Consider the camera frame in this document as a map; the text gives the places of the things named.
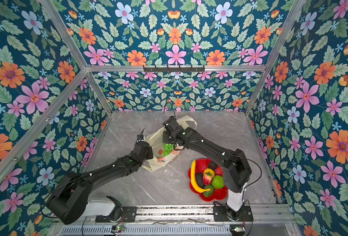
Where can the small circuit board left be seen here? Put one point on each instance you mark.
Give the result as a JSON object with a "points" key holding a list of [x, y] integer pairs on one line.
{"points": [[118, 229]]}

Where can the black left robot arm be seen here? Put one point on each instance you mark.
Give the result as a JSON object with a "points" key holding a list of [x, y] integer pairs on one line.
{"points": [[69, 201]]}

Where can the black hook rail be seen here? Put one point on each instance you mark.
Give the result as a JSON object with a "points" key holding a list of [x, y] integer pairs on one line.
{"points": [[169, 69]]}

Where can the red apple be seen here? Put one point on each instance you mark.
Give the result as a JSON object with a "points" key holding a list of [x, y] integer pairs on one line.
{"points": [[207, 178]]}

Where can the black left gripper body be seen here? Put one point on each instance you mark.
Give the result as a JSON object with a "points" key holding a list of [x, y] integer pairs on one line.
{"points": [[148, 155]]}

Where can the cream plastic bag orange print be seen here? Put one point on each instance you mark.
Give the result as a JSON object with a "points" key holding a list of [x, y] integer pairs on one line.
{"points": [[158, 161]]}

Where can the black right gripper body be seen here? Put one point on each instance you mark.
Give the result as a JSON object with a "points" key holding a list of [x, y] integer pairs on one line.
{"points": [[168, 127]]}

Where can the small circuit board right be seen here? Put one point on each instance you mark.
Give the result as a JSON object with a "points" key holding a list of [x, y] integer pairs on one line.
{"points": [[237, 230]]}

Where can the green grapes bunch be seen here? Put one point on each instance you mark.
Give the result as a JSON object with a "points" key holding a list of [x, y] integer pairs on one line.
{"points": [[167, 149]]}

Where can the small circuit board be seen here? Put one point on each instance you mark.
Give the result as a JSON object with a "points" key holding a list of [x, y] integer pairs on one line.
{"points": [[118, 229], [237, 230]]}

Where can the dark purple round fruit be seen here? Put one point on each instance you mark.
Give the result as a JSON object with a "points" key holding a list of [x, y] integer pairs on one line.
{"points": [[212, 165]]}

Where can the yellow banana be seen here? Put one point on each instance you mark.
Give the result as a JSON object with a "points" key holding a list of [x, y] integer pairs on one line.
{"points": [[193, 179]]}

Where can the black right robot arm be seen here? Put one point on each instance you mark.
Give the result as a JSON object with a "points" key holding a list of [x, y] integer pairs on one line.
{"points": [[234, 164]]}

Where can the green bell pepper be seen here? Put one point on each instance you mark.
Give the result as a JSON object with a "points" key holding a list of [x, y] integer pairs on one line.
{"points": [[217, 182]]}

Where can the red flower-shaped plate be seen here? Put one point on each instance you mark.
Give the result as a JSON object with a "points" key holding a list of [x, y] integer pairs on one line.
{"points": [[219, 194]]}

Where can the green avocado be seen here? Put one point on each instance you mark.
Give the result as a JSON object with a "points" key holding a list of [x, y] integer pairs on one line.
{"points": [[209, 190]]}

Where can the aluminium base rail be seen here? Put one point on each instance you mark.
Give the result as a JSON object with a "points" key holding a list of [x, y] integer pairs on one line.
{"points": [[186, 220]]}

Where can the dark brown avocado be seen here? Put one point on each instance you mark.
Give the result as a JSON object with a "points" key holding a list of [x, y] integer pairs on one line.
{"points": [[199, 180]]}

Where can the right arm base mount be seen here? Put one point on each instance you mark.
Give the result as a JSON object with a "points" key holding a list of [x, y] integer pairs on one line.
{"points": [[224, 213]]}

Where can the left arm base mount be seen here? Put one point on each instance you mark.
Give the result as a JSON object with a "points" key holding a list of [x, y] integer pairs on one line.
{"points": [[118, 212]]}

